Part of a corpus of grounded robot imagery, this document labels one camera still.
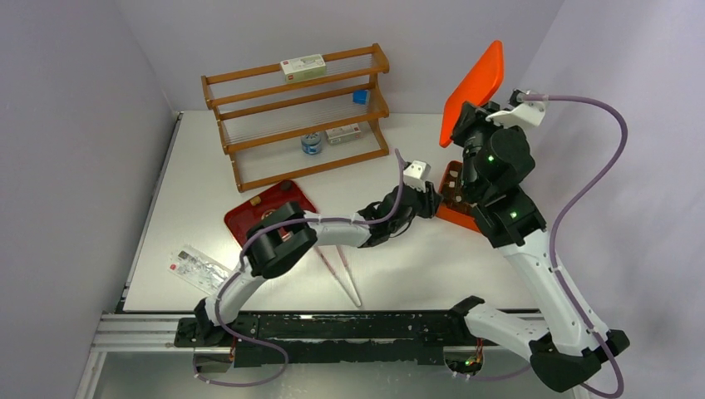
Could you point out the wooden three-tier shelf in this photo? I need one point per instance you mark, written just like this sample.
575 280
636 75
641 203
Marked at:
271 115

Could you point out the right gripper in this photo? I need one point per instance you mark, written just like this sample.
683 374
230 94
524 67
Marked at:
473 117

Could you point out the orange box lid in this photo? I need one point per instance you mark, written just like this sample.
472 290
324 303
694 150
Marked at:
478 86

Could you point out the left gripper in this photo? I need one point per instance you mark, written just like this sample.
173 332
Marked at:
431 200

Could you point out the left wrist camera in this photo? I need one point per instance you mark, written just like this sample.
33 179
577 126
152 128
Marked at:
415 175

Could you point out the blue cube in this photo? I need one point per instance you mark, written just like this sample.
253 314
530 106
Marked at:
361 97

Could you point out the white red small box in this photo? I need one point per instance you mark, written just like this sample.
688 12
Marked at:
343 134

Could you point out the orange compartment box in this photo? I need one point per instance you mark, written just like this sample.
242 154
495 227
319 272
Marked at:
453 207

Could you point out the pink tongs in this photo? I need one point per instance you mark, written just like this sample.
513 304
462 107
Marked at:
341 272

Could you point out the blue lidded jar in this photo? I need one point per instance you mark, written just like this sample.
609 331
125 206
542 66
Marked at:
311 143

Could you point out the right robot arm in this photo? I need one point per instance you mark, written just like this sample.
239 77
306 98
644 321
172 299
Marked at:
572 343

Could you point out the dark red tray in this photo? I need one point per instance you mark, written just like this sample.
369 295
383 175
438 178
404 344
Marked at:
242 218

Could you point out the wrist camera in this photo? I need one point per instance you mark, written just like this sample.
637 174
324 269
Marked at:
528 111
415 175

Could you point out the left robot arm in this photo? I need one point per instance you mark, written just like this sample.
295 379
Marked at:
279 241

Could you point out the black base frame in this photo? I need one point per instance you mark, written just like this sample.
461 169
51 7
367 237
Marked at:
269 337

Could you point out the clear plastic bag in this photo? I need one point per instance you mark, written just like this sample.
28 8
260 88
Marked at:
198 269

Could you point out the white green box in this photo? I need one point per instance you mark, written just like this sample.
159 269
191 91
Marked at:
303 68

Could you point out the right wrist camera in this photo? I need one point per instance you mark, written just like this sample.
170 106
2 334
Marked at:
528 111

